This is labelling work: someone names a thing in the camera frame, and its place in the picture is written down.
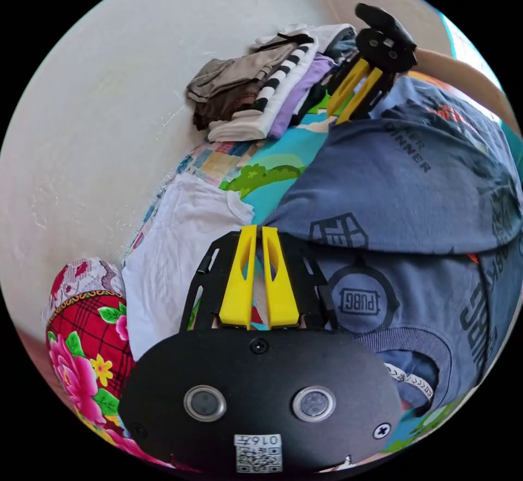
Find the white shirt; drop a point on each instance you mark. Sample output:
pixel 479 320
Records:
pixel 175 252

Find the red floral pillow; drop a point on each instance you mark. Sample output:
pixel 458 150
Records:
pixel 83 346

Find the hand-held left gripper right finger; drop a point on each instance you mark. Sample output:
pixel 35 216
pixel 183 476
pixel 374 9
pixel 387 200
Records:
pixel 281 289

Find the blue hoodie with dark print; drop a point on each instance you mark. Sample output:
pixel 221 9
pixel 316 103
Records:
pixel 388 187

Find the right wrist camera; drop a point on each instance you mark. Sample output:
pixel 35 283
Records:
pixel 378 17

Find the pile of clothes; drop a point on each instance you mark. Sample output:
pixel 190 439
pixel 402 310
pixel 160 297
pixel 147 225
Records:
pixel 245 74

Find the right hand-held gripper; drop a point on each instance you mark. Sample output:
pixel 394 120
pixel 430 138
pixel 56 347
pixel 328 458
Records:
pixel 388 50

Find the person's right forearm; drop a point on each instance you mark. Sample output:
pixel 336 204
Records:
pixel 457 70

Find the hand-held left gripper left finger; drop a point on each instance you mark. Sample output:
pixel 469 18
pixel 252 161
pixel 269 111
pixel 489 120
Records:
pixel 238 285

